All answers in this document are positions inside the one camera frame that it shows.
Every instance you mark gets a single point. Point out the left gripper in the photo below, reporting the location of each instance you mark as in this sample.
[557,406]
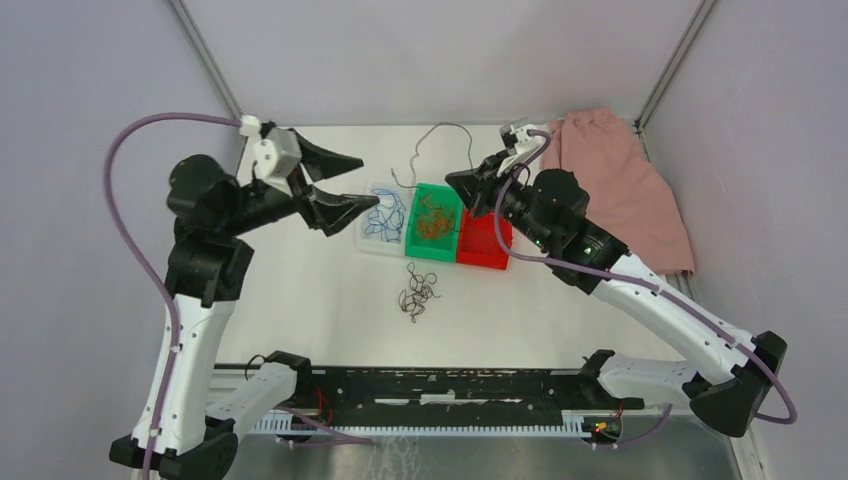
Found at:
[321,207]

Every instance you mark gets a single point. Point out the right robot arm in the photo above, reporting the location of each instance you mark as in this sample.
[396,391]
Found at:
[727,376]

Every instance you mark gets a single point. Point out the green plastic bin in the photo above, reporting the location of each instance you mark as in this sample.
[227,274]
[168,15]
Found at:
[433,229]

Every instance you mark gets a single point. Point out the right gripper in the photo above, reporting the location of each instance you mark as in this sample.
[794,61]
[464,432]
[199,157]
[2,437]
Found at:
[477,186]

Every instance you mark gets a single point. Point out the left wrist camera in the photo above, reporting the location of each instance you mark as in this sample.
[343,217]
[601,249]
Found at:
[275,156]

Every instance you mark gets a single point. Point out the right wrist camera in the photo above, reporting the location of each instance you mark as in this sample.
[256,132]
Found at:
[522,141]

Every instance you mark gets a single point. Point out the pink cloth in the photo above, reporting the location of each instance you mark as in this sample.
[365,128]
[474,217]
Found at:
[627,195]

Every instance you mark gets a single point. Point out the clear plastic bin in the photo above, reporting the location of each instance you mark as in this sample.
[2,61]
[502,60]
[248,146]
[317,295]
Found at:
[382,230]

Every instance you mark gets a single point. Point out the red plastic bin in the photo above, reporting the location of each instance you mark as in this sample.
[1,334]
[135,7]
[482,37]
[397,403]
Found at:
[477,243]

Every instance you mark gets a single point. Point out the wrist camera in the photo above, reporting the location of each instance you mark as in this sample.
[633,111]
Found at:
[275,156]
[522,141]

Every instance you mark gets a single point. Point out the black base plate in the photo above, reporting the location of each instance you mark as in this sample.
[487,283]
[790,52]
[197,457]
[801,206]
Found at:
[349,396]

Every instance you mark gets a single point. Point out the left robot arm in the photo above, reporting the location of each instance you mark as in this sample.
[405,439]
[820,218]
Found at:
[180,435]

